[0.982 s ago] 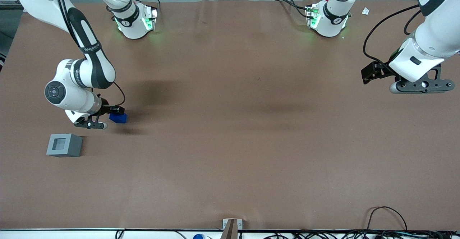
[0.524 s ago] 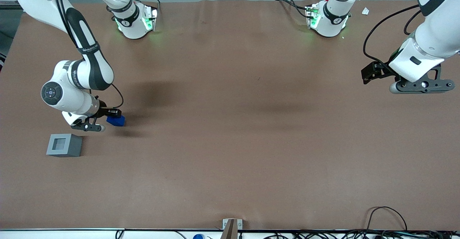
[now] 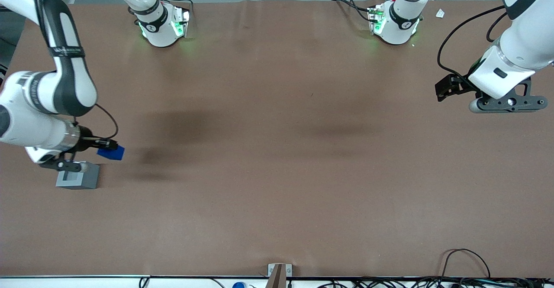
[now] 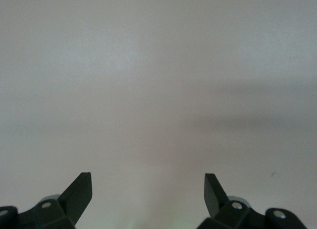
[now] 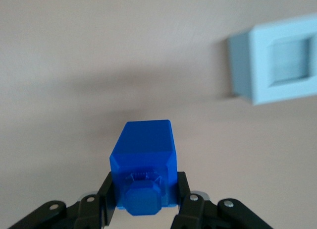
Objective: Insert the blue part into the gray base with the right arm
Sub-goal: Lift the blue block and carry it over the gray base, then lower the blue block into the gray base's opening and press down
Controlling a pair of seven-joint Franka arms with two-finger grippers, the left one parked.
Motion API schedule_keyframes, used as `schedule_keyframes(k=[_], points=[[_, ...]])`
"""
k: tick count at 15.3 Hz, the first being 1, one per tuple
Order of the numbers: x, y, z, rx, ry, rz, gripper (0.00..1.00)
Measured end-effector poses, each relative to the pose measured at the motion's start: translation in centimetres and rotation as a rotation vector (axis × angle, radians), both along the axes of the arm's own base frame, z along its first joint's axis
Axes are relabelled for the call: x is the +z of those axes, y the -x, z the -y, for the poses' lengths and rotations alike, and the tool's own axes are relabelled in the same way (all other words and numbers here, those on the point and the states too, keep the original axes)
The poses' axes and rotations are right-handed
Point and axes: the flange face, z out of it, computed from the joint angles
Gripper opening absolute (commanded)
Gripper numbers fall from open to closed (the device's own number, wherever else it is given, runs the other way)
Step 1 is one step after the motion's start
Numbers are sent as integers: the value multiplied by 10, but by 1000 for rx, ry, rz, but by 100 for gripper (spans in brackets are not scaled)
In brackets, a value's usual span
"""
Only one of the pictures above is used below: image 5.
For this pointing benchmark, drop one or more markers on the brown table cover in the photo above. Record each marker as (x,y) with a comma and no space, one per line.
(74,65)

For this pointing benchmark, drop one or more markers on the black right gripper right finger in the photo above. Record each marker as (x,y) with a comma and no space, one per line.
(198,214)

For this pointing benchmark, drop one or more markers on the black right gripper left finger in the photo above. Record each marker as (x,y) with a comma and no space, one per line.
(81,214)

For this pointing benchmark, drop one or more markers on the gray square base block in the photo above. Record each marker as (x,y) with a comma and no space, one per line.
(257,73)

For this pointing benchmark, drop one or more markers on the blue plastic part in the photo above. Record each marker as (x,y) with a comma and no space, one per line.
(144,149)

